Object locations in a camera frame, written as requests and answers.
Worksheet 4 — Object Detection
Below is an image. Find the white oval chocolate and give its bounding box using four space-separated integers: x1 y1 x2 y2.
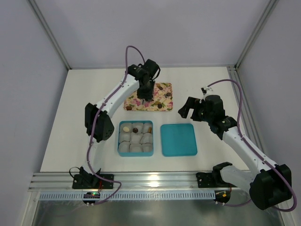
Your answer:
123 127 130 132

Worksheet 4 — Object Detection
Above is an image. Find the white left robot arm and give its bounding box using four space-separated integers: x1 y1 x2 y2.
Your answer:
72 59 160 189

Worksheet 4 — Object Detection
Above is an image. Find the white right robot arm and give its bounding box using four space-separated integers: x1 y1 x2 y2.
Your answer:
178 95 297 211

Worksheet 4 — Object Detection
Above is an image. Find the floral tray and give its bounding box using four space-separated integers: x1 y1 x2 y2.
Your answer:
123 82 173 112

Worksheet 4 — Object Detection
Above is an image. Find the teal lid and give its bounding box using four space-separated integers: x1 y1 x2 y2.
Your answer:
160 123 198 157

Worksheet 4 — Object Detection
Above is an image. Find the teal box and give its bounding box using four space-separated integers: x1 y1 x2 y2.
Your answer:
117 121 154 157

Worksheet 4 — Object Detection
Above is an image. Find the aluminium rail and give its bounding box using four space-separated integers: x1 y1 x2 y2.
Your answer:
28 171 254 191

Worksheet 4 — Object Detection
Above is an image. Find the slotted cable duct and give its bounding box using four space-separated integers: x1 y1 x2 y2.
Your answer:
39 190 215 202

